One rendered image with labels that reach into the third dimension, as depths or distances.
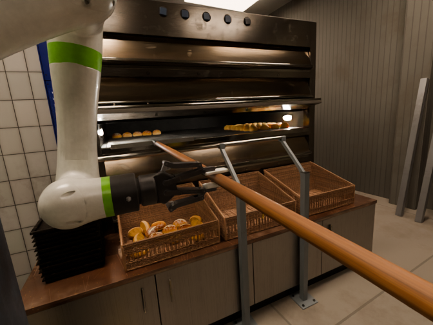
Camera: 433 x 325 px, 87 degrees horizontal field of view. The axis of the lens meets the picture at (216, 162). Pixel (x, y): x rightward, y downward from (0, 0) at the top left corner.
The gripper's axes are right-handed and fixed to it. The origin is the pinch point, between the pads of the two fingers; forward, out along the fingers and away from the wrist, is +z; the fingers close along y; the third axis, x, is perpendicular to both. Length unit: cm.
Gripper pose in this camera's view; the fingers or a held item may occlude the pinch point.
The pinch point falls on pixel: (215, 177)
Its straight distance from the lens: 63.1
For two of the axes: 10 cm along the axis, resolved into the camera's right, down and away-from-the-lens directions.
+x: 4.0, 1.6, -9.0
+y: 0.6, 9.8, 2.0
